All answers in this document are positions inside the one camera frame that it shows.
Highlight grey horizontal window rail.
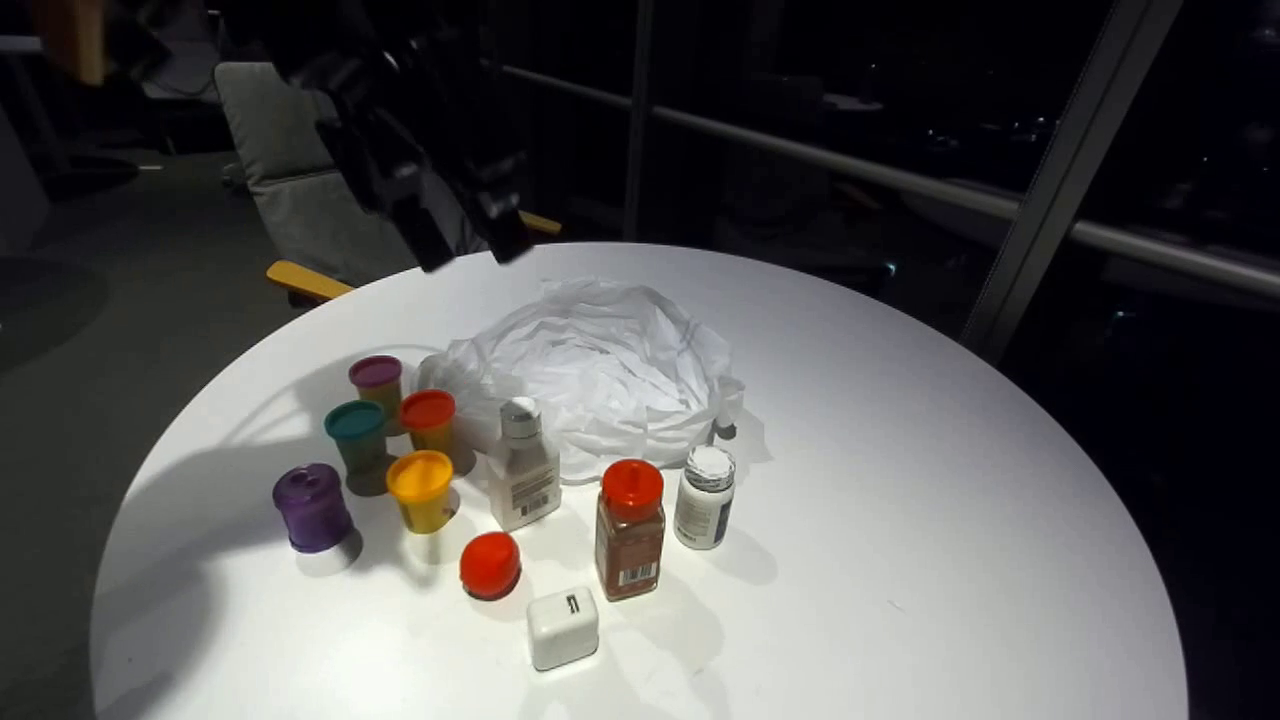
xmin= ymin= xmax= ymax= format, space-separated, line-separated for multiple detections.
xmin=493 ymin=58 xmax=1280 ymax=304

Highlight round white pill bottle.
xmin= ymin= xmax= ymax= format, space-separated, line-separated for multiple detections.
xmin=673 ymin=442 xmax=739 ymax=557

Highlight yellow-lid dough tub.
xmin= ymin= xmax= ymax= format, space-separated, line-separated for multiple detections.
xmin=379 ymin=450 xmax=466 ymax=540

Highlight translucent white plastic bag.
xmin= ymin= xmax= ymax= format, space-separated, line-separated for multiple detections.
xmin=419 ymin=277 xmax=749 ymax=487

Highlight white USB charger block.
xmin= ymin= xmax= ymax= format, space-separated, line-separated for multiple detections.
xmin=524 ymin=582 xmax=605 ymax=678

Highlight grey window frame post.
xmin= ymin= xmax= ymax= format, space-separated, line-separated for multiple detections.
xmin=956 ymin=0 xmax=1189 ymax=361

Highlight purple lid container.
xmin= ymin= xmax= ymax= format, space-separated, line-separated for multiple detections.
xmin=268 ymin=460 xmax=360 ymax=562

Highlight thin dark window post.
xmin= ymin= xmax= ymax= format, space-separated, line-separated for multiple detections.
xmin=620 ymin=0 xmax=669 ymax=242

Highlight pink-lid dough tub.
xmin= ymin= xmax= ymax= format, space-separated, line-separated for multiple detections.
xmin=346 ymin=351 xmax=409 ymax=433

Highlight small red-lid tub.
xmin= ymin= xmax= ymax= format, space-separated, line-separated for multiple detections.
xmin=455 ymin=530 xmax=524 ymax=606

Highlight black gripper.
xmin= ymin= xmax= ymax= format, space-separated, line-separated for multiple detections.
xmin=307 ymin=43 xmax=540 ymax=277

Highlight teal-lid dough tub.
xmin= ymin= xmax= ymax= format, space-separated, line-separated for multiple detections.
xmin=320 ymin=400 xmax=398 ymax=487

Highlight red-lid spice bottle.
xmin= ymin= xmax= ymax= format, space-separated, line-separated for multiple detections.
xmin=593 ymin=457 xmax=669 ymax=607

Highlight orange-lid yellow dough tub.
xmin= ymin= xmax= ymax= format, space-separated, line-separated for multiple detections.
xmin=398 ymin=387 xmax=466 ymax=460

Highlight grey chair wooden armrests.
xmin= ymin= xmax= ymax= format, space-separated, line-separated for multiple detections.
xmin=211 ymin=58 xmax=567 ymax=307

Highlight square white bottle white cap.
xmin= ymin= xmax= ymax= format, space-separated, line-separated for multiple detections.
xmin=479 ymin=393 xmax=564 ymax=533

